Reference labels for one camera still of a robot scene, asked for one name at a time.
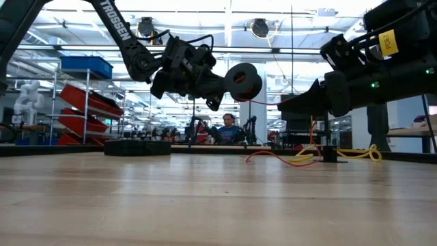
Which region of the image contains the metal shelf rack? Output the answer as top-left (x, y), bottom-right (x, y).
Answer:
top-left (47, 68), bottom-right (127, 146)

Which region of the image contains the black plastic cord spool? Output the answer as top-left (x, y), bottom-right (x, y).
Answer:
top-left (224, 62), bottom-right (263, 103)
top-left (313, 145), bottom-right (348, 164)

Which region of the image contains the small yellow tape tag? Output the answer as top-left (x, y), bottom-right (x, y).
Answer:
top-left (378, 29), bottom-right (399, 57)

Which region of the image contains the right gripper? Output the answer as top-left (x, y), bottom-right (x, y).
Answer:
top-left (277, 61), bottom-right (407, 119)

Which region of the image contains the red plastic bin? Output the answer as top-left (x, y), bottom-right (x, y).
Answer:
top-left (57, 108), bottom-right (109, 135)
top-left (59, 84), bottom-right (124, 119)
top-left (56, 132), bottom-right (105, 147)

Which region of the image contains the distant black gantry frame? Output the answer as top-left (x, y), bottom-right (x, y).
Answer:
top-left (189, 98), bottom-right (257, 147)

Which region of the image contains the wooden side table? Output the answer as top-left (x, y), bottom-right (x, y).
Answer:
top-left (387, 115), bottom-right (437, 154)

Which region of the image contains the black aluminium table frame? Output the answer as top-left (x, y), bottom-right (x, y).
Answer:
top-left (0, 143), bottom-right (437, 165)

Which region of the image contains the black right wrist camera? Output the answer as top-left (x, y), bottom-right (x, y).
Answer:
top-left (320, 33), bottom-right (380, 81)

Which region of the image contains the thin red cord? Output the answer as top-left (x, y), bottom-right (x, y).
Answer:
top-left (235, 73), bottom-right (324, 168)

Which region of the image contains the person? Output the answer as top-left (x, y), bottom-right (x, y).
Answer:
top-left (216, 113), bottom-right (245, 145)

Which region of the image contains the ceiling cable reel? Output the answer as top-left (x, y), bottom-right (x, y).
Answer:
top-left (136, 16), bottom-right (164, 46)
top-left (251, 17), bottom-right (270, 39)

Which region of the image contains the blue storage bin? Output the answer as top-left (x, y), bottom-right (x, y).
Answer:
top-left (60, 56), bottom-right (114, 80)

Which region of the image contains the yellow cord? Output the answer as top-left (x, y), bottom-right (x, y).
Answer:
top-left (288, 143), bottom-right (382, 164)

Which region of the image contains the long horizontal light rail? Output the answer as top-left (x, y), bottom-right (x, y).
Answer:
top-left (16, 44), bottom-right (324, 55)

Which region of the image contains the tall black column stand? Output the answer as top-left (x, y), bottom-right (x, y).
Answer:
top-left (367, 102), bottom-right (392, 152)

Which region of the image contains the white pillar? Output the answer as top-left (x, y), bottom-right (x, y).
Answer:
top-left (240, 63), bottom-right (268, 144)

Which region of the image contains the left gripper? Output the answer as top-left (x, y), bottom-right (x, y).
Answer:
top-left (150, 36), bottom-right (229, 112)

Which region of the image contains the black monitor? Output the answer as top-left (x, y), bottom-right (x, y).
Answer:
top-left (280, 112), bottom-right (329, 133)

